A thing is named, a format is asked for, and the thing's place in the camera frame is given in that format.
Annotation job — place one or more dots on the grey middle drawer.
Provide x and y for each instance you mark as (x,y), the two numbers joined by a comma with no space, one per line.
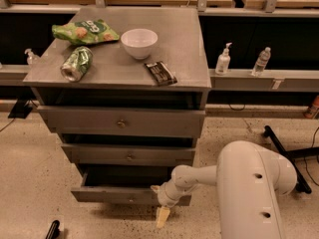
(128,155)

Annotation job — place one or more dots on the black snack wrapper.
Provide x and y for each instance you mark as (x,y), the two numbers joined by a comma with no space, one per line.
(161,74)

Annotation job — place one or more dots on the green soda can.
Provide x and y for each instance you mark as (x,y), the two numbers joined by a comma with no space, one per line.
(77,64)

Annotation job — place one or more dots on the grey drawer cabinet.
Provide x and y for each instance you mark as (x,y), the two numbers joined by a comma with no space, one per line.
(117,80)

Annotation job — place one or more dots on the white pump sanitizer bottle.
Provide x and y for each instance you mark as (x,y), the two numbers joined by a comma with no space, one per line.
(223,61)

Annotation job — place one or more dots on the black object at floor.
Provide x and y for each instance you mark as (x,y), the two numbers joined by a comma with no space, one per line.
(53,232)

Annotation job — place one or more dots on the clear water bottle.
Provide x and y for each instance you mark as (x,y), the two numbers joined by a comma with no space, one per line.
(261,62)

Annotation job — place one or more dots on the small clear pump bottle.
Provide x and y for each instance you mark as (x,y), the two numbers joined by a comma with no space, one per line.
(32,58)

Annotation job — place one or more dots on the green chip bag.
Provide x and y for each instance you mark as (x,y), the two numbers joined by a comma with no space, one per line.
(87,32)

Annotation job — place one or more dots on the grey bottom drawer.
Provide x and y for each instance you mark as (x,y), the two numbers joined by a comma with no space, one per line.
(121,184)

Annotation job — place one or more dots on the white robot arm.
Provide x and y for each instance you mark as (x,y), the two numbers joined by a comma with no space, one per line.
(248,178)

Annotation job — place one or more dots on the grey drawer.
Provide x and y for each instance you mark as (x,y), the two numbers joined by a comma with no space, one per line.
(120,121)
(128,155)
(121,184)

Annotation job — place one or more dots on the white bowl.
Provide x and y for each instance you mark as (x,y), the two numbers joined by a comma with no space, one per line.
(139,42)

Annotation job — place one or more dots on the black floor box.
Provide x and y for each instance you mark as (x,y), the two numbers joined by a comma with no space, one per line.
(20,110)

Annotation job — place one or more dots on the grey top drawer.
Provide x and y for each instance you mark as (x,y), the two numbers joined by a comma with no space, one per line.
(120,121)

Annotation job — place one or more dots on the black stand base legs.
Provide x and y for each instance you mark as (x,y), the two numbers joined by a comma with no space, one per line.
(302,185)

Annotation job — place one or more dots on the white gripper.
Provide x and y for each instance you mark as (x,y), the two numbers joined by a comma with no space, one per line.
(163,198)

